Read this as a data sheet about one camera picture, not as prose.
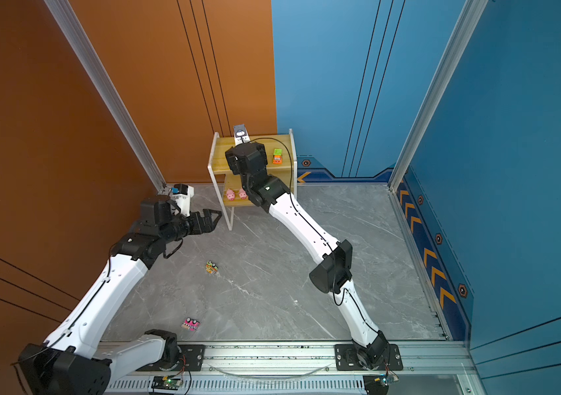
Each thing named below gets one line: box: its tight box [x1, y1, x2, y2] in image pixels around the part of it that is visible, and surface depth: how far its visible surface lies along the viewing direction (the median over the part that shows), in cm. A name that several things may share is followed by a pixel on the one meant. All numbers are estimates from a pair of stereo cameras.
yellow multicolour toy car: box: [204, 260, 219, 275], surface depth 93 cm
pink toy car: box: [180, 316, 201, 332], surface depth 79 cm
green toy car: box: [273, 148, 283, 164], surface depth 82 cm
